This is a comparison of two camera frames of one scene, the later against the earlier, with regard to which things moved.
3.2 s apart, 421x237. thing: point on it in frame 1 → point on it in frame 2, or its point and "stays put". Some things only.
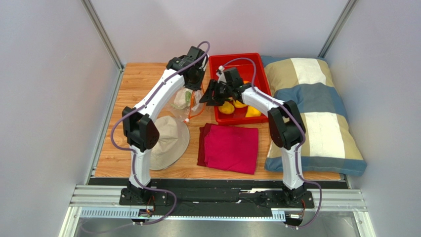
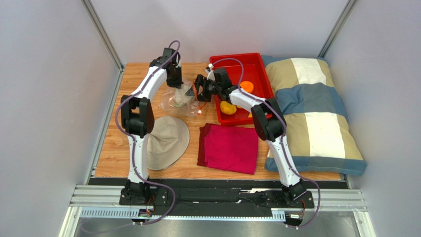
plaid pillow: [332, 144] stays put
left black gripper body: [196, 85] → [176, 80]
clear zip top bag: [184, 104] stays put
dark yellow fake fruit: [227, 108] stays put
